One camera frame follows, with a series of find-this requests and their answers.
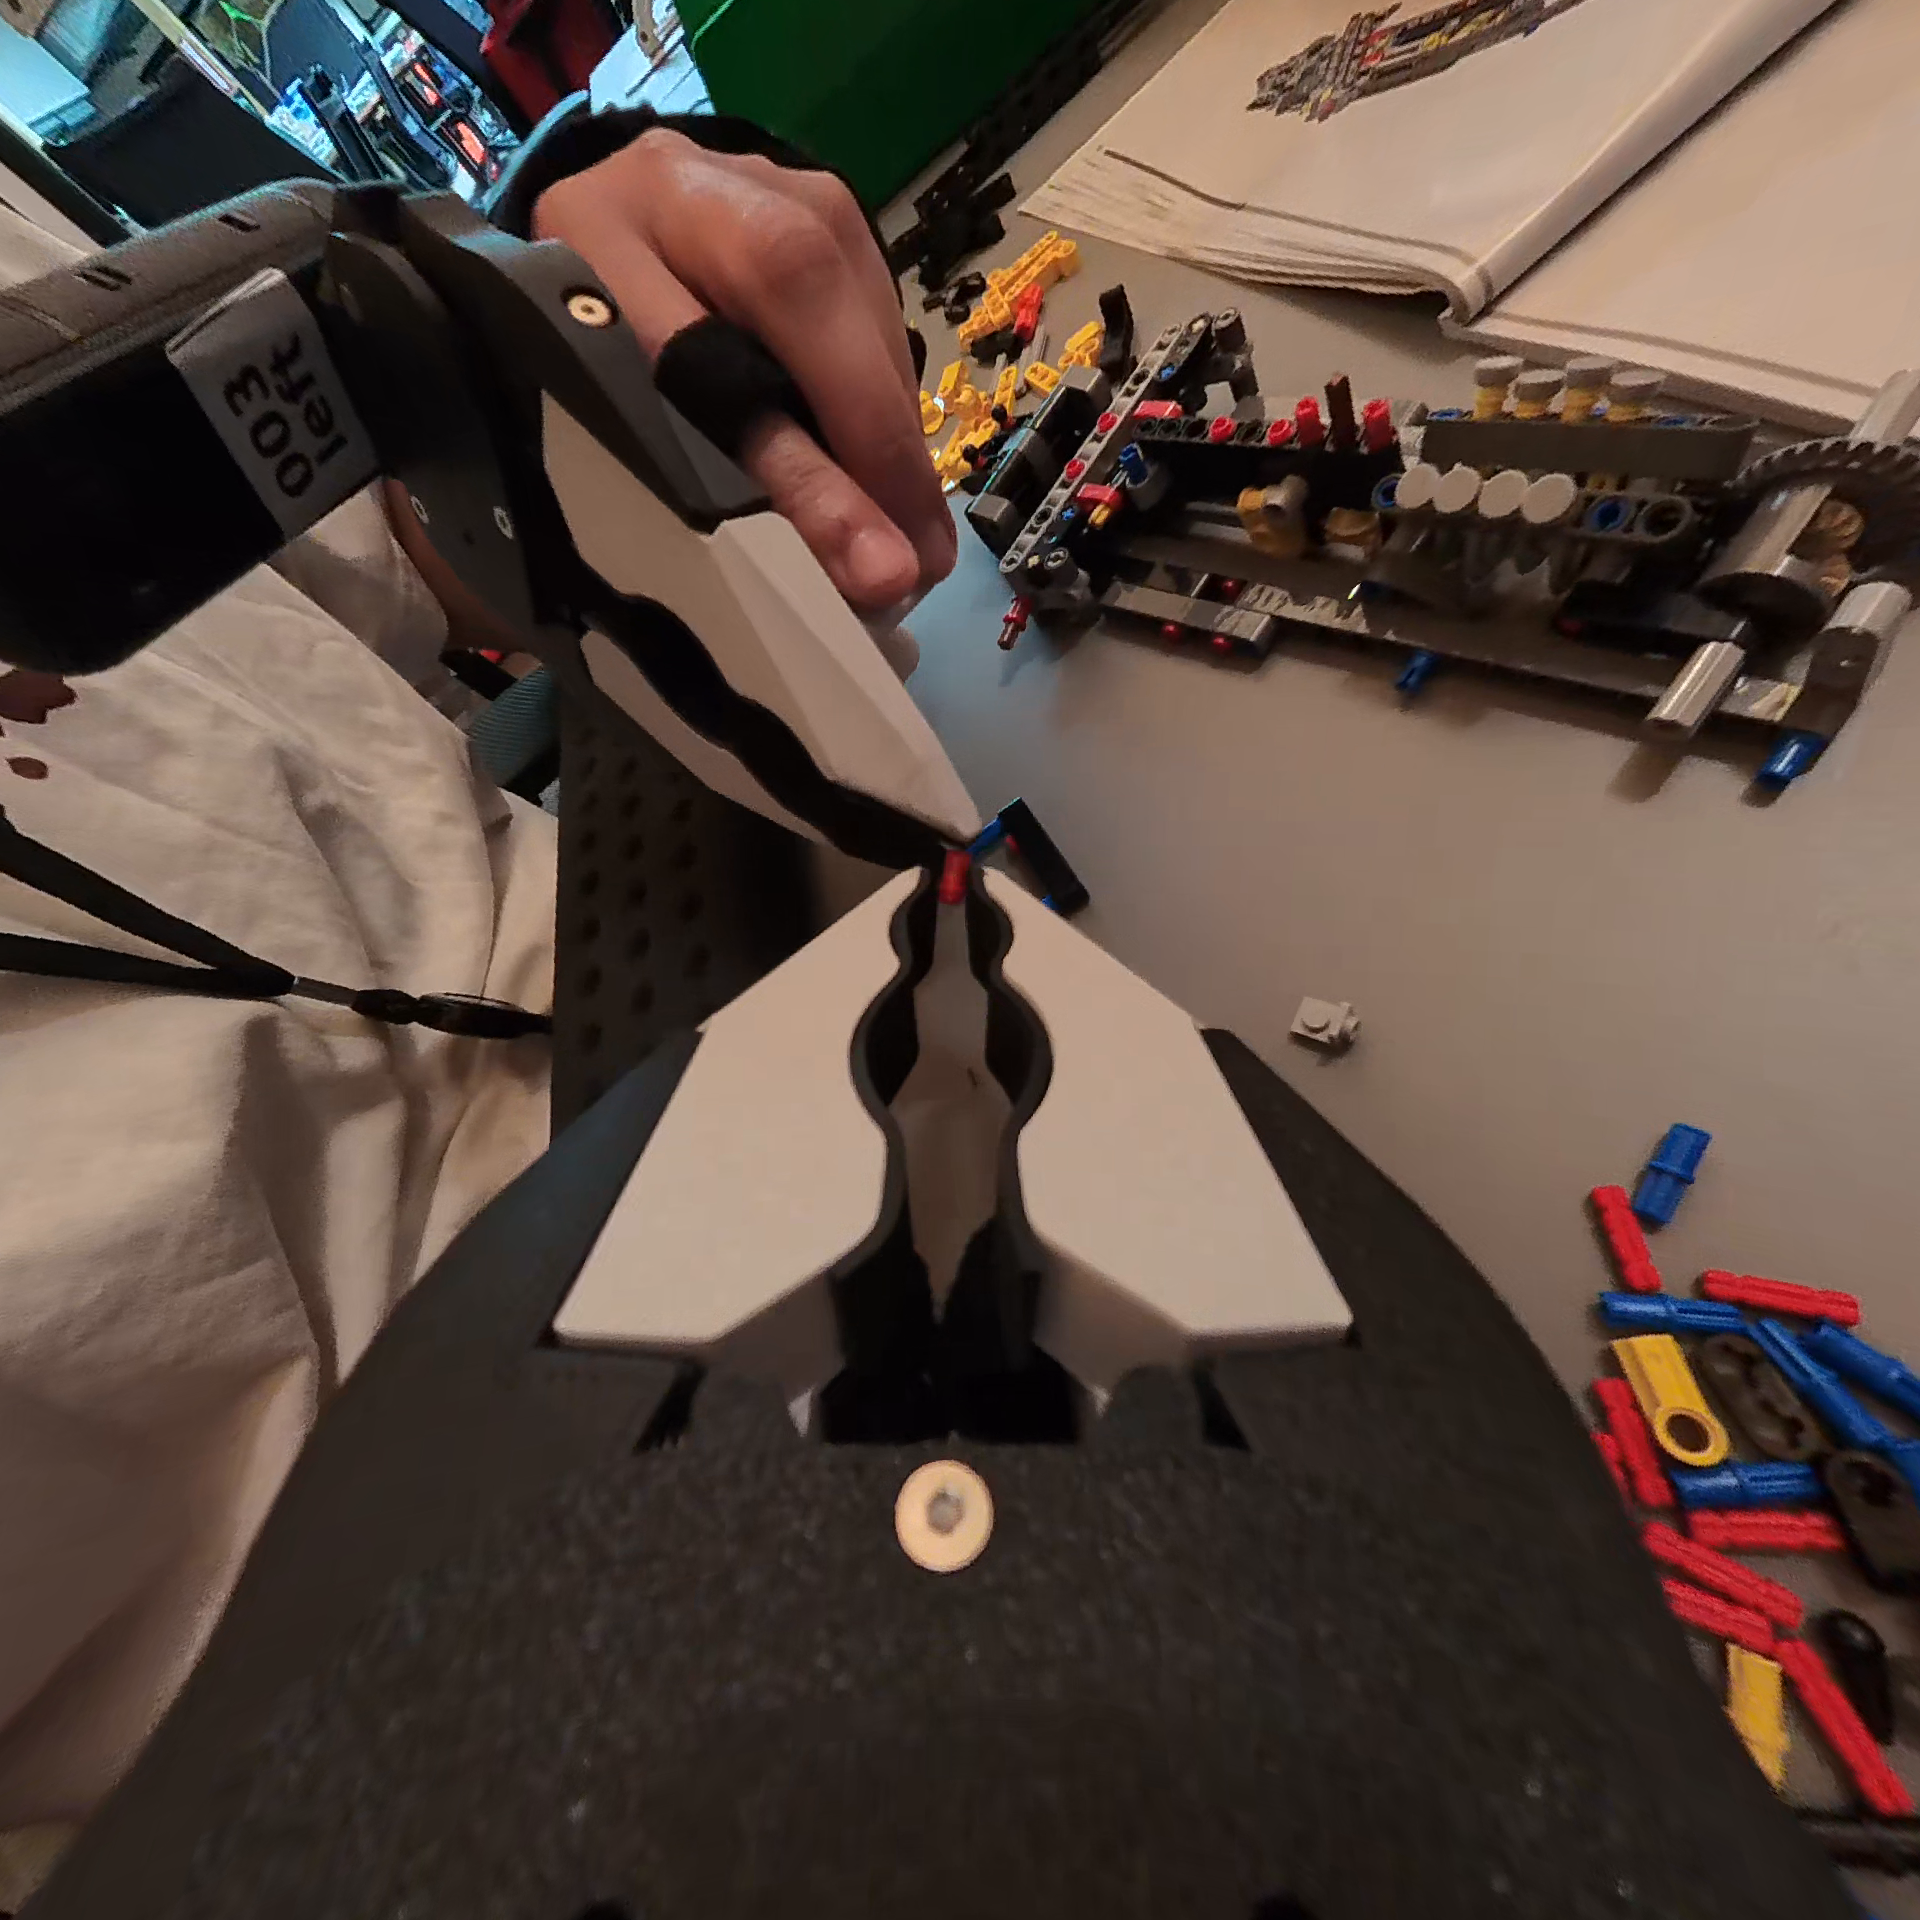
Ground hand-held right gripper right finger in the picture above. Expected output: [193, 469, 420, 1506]
[960, 871, 1356, 1397]

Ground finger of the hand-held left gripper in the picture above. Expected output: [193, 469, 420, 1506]
[540, 398, 988, 874]
[573, 598, 963, 875]

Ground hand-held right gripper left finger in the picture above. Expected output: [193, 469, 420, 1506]
[555, 867, 939, 1404]

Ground black lego beam blue pins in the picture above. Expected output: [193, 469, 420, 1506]
[967, 800, 1093, 916]

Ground grey lego chassis assembly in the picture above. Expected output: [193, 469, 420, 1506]
[960, 307, 1920, 794]

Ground pile of yellow lego pieces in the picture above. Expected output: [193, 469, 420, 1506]
[901, 231, 1113, 485]

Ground cluster of black lego pieces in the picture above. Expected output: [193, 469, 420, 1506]
[884, 165, 1023, 295]

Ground pile of lego pins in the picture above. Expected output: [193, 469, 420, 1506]
[1587, 1123, 1920, 1869]

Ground lego instruction booklet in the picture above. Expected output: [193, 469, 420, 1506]
[1020, 0, 1920, 442]

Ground person's left hand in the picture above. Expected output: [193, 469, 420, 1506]
[532, 118, 963, 608]

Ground dark swivel chair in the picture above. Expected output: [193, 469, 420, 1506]
[440, 645, 568, 819]

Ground green plastic bin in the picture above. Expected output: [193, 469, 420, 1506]
[660, 0, 1119, 173]

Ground black badge reel lanyard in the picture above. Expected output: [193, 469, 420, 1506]
[0, 808, 552, 1046]

